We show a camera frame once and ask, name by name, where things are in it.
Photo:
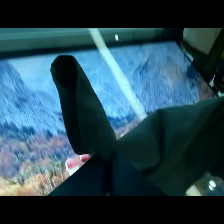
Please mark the dark garment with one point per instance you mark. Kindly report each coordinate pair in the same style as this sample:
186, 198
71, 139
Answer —
83, 110

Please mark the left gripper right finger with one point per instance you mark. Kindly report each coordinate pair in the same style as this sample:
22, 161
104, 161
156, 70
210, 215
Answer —
133, 181

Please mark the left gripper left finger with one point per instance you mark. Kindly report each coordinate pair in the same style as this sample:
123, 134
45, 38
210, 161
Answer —
90, 180

